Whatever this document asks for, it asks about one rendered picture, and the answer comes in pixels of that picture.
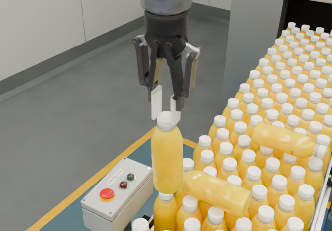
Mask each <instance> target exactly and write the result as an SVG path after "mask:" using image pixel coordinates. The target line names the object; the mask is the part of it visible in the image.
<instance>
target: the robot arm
mask: <svg viewBox="0 0 332 231"><path fill-rule="evenodd" d="M140 5H141V7H142V8H143V9H145V11H144V16H145V29H146V32H145V34H144V35H143V34H140V35H138V36H137V37H135V38H133V39H132V42H133V44H134V47H135V49H136V58H137V67H138V77H139V83H140V85H145V86H146V87H147V89H148V100H149V102H150V103H151V105H152V120H156V118H157V115H158V114H159V113H160V112H161V111H162V86H161V85H158V84H159V83H160V82H159V77H160V71H161V66H162V60H163V58H165V59H166V60H167V64H168V66H169V67H170V73H171V79H172V85H173V91H174V95H172V96H171V97H170V102H171V126H172V127H174V126H175V125H176V124H177V123H178V122H179V121H180V113H181V110H182V109H183V108H184V98H188V97H189V96H190V95H191V94H192V93H193V92H194V87H195V78H196V70H197V61H198V57H199V55H200V54H201V52H202V49H201V48H200V47H196V48H195V47H193V46H192V45H190V44H189V41H188V38H187V35H186V33H187V22H188V9H189V8H190V7H191V6H192V0H140ZM147 44H148V45H149V47H150V49H151V56H150V60H151V64H150V65H149V54H148V45H147ZM184 50H185V51H186V56H185V57H186V58H187V60H186V65H185V76H184V77H183V70H182V64H181V60H182V54H181V53H182V52H183V51H184ZM157 85H158V86H157Z"/></svg>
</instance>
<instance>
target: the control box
mask: <svg viewBox="0 0 332 231"><path fill-rule="evenodd" d="M122 170H123V171H122ZM121 171H122V172H121ZM117 173H118V174H117ZM129 173H133V174H134V175H135V178H134V179H133V180H128V179H127V175H128V174H129ZM152 173H153V171H152V168H151V167H148V166H146V165H143V164H141V163H138V162H136V161H133V160H131V159H128V158H126V157H124V158H123V159H122V160H121V161H120V162H119V163H118V164H117V165H116V166H115V167H114V168H113V169H112V170H111V171H110V172H109V173H108V174H107V175H106V176H105V177H104V178H103V179H102V180H101V181H100V182H99V183H98V184H97V185H96V186H95V187H94V188H93V189H92V190H91V191H90V192H89V193H88V194H87V195H86V196H85V197H84V198H83V199H82V200H81V207H82V212H83V219H84V224H85V227H87V228H89V229H91V230H93V231H123V230H124V228H125V227H126V226H127V225H128V223H129V222H130V221H131V220H132V218H133V217H134V216H135V214H136V213H137V212H138V211H139V209H140V208H141V207H142V206H143V204H144V203H145V202H146V201H147V199H148V198H149V197H150V195H151V194H152V193H153V174H152ZM112 179H113V180H112ZM122 181H125V182H127V187H126V188H120V182H122ZM105 188H110V189H112V190H113V192H114V195H113V197H111V198H109V199H103V198H101V197H100V192H101V190H103V189H105Z"/></svg>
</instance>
